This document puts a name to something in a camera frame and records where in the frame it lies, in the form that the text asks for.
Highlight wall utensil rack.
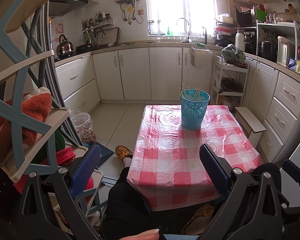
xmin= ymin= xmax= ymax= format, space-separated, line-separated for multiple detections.
xmin=80 ymin=11 xmax=114 ymax=34

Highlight blue chair cushion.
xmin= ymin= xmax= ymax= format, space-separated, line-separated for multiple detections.
xmin=162 ymin=234 xmax=205 ymax=240

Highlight red slipper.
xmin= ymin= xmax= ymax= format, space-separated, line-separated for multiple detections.
xmin=47 ymin=147 xmax=77 ymax=167

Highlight white step stool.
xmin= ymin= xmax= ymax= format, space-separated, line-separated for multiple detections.
xmin=234 ymin=107 xmax=267 ymax=147

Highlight red paper wall decoration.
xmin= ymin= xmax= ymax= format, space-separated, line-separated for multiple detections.
xmin=54 ymin=22 xmax=64 ymax=37

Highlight person's yellow patterned slipper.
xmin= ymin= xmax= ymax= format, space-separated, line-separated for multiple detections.
xmin=115 ymin=145 xmax=134 ymax=163
xmin=180 ymin=204 xmax=215 ymax=235

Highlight orange plush slipper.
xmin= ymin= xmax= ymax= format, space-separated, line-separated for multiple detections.
xmin=0 ymin=100 xmax=38 ymax=155
xmin=22 ymin=87 xmax=53 ymax=120

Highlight green knit slipper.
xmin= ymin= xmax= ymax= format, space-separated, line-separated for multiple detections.
xmin=31 ymin=129 xmax=66 ymax=164

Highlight green board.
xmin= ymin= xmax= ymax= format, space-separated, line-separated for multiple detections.
xmin=255 ymin=8 xmax=268 ymax=22

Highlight blue packet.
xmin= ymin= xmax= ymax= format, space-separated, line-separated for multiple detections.
xmin=288 ymin=58 xmax=300 ymax=71

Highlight chrome faucet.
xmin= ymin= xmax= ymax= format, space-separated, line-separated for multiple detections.
xmin=176 ymin=17 xmax=192 ymax=43

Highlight table with pink checked cloth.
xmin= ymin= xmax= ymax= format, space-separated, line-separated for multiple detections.
xmin=126 ymin=104 xmax=262 ymax=212

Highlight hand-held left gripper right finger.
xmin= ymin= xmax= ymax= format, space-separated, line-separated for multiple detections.
xmin=199 ymin=143 xmax=285 ymax=240

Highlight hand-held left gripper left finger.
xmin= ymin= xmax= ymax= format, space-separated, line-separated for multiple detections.
xmin=16 ymin=143 xmax=102 ymax=240

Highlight person's left leg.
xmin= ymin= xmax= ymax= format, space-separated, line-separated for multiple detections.
xmin=104 ymin=159 xmax=165 ymax=240

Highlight green plastic bag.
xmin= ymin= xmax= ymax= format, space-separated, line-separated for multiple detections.
xmin=221 ymin=44 xmax=247 ymax=65

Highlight cream kitchen base cabinets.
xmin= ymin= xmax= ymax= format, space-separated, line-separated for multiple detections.
xmin=54 ymin=44 xmax=300 ymax=163

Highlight black microwave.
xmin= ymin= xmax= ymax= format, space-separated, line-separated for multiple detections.
xmin=236 ymin=7 xmax=257 ymax=28

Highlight kitchen window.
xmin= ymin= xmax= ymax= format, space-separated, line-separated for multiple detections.
xmin=145 ymin=0 xmax=219 ymax=37

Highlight person's left yellow patterned slipper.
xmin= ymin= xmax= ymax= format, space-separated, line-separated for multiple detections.
xmin=115 ymin=145 xmax=134 ymax=163

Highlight black wok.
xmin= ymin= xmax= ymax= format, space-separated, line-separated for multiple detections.
xmin=76 ymin=43 xmax=93 ymax=53

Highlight blue perforated plastic basket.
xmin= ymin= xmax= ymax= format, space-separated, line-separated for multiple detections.
xmin=180 ymin=89 xmax=211 ymax=130

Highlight black cooking pot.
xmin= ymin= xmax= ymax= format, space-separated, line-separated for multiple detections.
xmin=259 ymin=41 xmax=278 ymax=62

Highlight white counter shelf rack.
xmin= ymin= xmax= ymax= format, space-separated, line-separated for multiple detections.
xmin=256 ymin=20 xmax=300 ymax=63

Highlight bundle of wooden chopsticks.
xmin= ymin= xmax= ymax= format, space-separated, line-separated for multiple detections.
xmin=180 ymin=86 xmax=202 ymax=103

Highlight grey sliding door frame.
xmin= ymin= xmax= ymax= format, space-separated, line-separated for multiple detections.
xmin=40 ymin=0 xmax=80 ymax=148

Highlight person's right yellow patterned slipper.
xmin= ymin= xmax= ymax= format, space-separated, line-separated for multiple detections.
xmin=180 ymin=204 xmax=215 ymax=235

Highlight white electric water boiler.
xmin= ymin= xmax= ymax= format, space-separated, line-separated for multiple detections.
xmin=277 ymin=36 xmax=296 ymax=67

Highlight person's leg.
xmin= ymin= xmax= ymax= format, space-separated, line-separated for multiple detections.
xmin=251 ymin=162 xmax=282 ymax=178
xmin=104 ymin=159 xmax=165 ymax=240

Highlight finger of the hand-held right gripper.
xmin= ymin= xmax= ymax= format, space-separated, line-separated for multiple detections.
xmin=281 ymin=159 xmax=300 ymax=193

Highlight blue dustpan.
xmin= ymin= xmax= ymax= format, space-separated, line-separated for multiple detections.
xmin=86 ymin=142 xmax=114 ymax=167

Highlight steel kettle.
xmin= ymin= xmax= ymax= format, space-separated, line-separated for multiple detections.
xmin=56 ymin=34 xmax=74 ymax=55

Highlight floral trash bin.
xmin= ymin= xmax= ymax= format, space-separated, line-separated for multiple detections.
xmin=70 ymin=110 xmax=97 ymax=144

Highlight white trolley rack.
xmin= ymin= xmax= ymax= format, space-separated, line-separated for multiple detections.
xmin=211 ymin=55 xmax=249 ymax=107

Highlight stack of dishes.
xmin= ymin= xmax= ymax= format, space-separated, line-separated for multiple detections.
xmin=213 ymin=14 xmax=237 ymax=47

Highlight white hanging door bin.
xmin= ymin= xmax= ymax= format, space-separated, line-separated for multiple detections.
xmin=189 ymin=47 xmax=210 ymax=68

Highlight range hood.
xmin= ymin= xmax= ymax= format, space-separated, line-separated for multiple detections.
xmin=48 ymin=0 xmax=88 ymax=18

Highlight black pan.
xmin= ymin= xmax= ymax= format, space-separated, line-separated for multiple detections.
xmin=220 ymin=78 xmax=243 ymax=93

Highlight blue and white shoe rack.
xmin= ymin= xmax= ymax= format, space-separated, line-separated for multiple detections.
xmin=0 ymin=0 xmax=108 ymax=228

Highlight person's right leg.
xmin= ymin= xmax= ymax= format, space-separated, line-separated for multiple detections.
xmin=251 ymin=162 xmax=282 ymax=178

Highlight person's left hand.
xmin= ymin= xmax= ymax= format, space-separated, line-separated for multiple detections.
xmin=131 ymin=229 xmax=161 ymax=240

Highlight white thermos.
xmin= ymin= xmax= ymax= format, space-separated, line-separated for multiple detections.
xmin=235 ymin=30 xmax=246 ymax=53

